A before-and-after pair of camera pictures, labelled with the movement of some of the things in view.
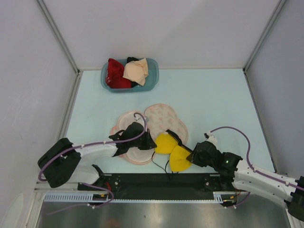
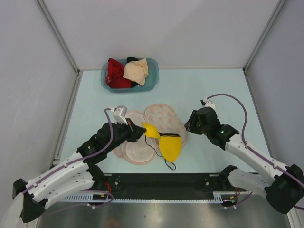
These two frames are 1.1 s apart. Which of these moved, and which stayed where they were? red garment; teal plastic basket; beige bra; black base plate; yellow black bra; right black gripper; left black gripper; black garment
Moved: right black gripper; left black gripper; yellow black bra
Stayed: red garment; black base plate; beige bra; black garment; teal plastic basket
